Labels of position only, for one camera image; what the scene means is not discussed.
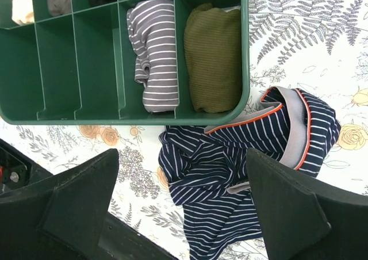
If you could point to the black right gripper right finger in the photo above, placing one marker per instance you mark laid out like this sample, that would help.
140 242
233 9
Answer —
302 217

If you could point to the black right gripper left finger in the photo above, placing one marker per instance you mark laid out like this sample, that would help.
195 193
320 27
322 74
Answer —
62 216

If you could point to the navy striped underwear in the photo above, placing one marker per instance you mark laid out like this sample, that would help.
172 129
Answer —
206 168

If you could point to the olive green rolled underwear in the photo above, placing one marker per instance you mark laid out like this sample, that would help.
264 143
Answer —
213 53

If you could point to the cream rolled underwear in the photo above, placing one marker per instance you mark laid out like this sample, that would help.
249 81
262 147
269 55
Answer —
22 12

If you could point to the grey striped rolled underwear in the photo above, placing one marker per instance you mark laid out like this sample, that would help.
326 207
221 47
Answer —
151 31

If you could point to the green divided organizer box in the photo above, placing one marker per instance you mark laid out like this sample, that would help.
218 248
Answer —
79 68

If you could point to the floral patterned table mat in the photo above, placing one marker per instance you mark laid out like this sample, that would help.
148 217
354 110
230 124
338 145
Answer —
334 70

